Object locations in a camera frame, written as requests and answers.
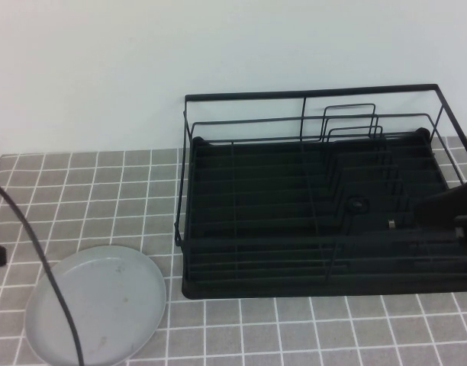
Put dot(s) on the grey round plate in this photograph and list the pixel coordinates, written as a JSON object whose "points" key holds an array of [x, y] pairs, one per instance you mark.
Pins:
{"points": [[111, 305]]}

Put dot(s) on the black dish drying rack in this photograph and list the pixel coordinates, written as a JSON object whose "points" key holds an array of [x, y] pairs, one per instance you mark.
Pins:
{"points": [[256, 290]]}

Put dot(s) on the small silver metal clip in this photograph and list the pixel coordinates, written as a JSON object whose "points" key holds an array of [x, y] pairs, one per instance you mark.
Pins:
{"points": [[390, 224]]}

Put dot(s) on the grey checkered tablecloth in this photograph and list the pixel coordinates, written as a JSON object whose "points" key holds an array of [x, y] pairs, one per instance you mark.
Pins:
{"points": [[294, 331]]}

